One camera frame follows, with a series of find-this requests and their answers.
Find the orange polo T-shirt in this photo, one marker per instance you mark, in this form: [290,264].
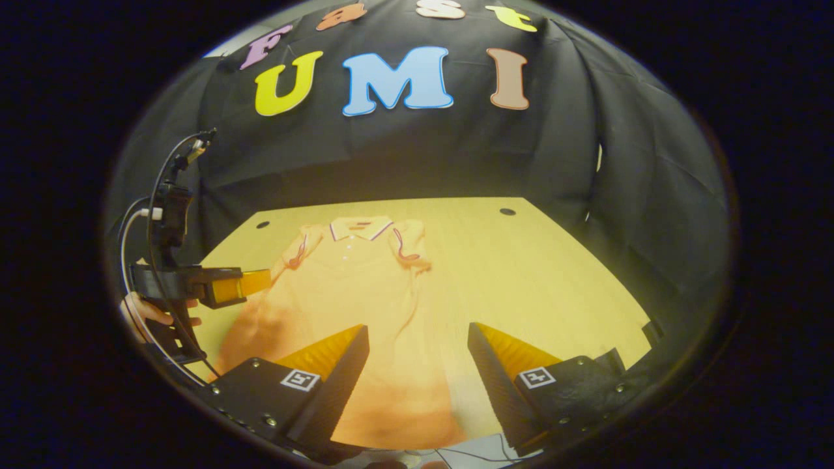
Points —
[365,286]

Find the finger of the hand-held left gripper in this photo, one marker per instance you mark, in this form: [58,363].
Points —
[244,285]

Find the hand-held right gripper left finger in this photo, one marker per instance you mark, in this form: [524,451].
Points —
[339,391]

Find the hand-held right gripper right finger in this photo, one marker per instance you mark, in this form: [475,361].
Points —
[495,391]

